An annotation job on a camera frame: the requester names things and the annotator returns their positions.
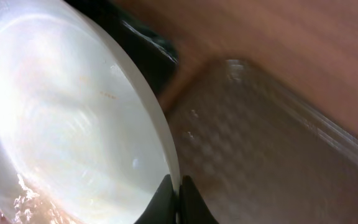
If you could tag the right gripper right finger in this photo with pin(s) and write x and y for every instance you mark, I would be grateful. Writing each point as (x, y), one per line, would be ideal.
(193, 209)

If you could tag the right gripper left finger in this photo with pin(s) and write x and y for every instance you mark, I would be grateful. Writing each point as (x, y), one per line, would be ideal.
(161, 209)

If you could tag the white plate bottom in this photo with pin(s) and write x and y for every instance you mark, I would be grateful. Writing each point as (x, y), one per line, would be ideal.
(83, 138)

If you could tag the brown plastic serving tray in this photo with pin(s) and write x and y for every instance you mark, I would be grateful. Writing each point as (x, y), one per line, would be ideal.
(260, 154)

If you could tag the black rectangular tray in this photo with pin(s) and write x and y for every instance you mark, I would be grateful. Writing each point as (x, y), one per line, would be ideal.
(154, 56)

